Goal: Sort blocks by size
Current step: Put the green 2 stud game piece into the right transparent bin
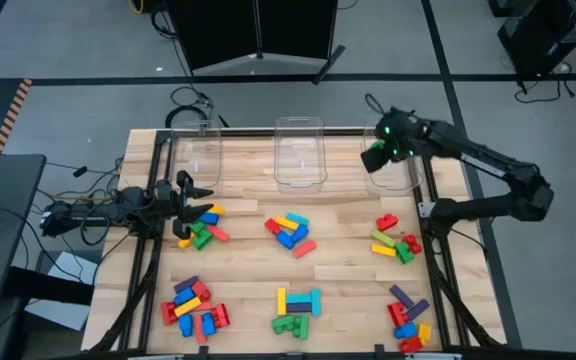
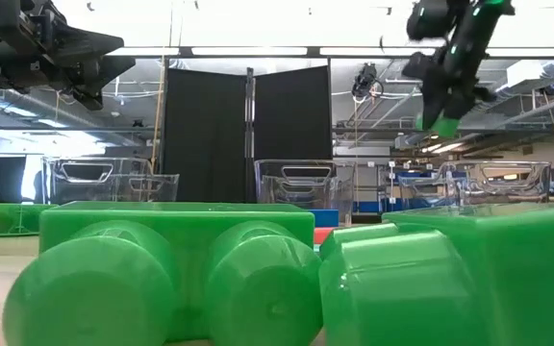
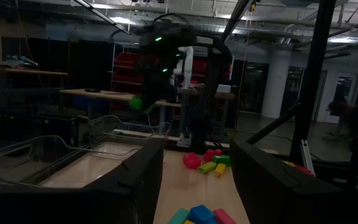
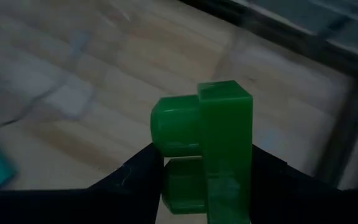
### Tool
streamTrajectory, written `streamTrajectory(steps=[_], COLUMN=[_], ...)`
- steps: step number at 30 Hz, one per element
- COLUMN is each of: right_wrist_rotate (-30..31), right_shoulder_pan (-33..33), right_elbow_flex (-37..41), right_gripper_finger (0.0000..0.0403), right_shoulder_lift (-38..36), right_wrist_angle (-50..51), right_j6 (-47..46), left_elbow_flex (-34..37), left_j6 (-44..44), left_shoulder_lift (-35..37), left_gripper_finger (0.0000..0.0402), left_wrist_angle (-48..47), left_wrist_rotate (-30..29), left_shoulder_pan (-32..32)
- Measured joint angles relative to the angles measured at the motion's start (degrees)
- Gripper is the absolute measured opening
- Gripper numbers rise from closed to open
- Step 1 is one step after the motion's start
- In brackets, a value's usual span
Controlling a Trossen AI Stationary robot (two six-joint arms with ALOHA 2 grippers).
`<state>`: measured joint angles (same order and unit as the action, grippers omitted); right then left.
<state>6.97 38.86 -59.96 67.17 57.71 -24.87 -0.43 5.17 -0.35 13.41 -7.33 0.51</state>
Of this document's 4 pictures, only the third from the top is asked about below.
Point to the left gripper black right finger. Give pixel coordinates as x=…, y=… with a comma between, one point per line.
x=291, y=202

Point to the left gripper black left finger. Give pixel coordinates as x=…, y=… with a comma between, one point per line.
x=104, y=205

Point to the green chunky toy block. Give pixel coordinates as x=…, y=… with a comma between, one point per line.
x=136, y=102
x=222, y=160

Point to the red slim toy block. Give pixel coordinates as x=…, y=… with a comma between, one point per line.
x=224, y=217

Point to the yellow slim toy block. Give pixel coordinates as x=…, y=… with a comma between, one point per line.
x=189, y=222
x=220, y=170

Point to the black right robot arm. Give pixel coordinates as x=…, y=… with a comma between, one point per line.
x=211, y=93

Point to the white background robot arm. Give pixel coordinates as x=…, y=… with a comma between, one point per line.
x=188, y=65

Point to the red storage bin rack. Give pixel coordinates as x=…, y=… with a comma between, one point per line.
x=126, y=59

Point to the red chunky toy block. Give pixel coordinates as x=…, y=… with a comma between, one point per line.
x=192, y=161
x=210, y=154
x=303, y=170

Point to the yellow chunky toy block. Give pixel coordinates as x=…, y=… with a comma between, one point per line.
x=288, y=163

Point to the wooden workbench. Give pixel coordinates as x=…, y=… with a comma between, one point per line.
x=104, y=94

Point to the clear plastic bin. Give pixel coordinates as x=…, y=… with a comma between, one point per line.
x=129, y=127
x=17, y=155

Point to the ceiling light panel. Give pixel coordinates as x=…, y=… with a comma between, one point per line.
x=101, y=5
x=342, y=40
x=121, y=20

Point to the white box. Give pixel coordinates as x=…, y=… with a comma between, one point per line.
x=224, y=88

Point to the teal slim toy block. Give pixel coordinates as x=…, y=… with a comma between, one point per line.
x=179, y=217

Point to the blue chunky toy block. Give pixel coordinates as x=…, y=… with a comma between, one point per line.
x=201, y=214

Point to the lime green slim toy block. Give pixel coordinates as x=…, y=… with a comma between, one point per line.
x=206, y=167

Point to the white round column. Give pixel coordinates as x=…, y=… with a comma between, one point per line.
x=277, y=87

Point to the silver aluminium bracket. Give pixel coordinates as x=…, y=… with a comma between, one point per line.
x=308, y=158
x=183, y=140

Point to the black aluminium rig frame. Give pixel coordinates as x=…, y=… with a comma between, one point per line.
x=312, y=77

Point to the wooden wall shelf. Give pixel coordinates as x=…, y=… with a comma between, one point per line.
x=26, y=71

